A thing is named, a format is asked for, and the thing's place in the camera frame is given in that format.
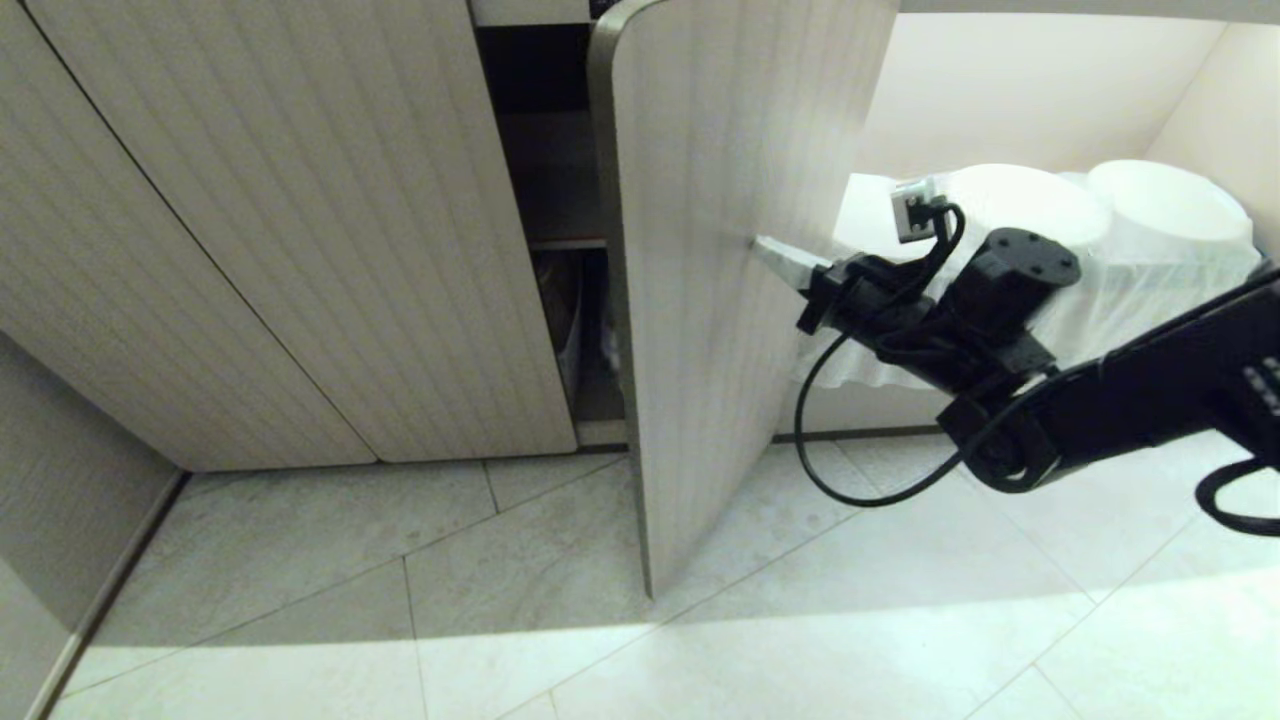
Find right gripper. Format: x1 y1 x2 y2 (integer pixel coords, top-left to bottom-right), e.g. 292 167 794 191
751 235 969 389

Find open wood cabinet door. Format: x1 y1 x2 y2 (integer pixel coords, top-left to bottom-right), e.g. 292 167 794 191
587 0 901 600

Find dark items inside cabinet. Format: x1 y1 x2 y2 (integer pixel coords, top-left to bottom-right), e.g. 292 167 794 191
535 250 623 401

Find wood kitchen cabinet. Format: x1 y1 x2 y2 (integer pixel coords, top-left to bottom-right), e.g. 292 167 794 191
0 0 1280 473

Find closed wood cabinet door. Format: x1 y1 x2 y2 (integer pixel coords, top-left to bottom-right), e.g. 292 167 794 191
24 0 580 464
0 0 378 473

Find white bowl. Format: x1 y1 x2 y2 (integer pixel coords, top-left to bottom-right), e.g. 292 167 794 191
1085 159 1254 253

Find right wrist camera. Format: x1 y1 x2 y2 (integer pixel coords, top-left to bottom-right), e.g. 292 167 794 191
890 176 949 269

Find black cable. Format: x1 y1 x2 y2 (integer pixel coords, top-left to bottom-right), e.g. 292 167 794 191
1194 458 1280 539
794 330 986 508

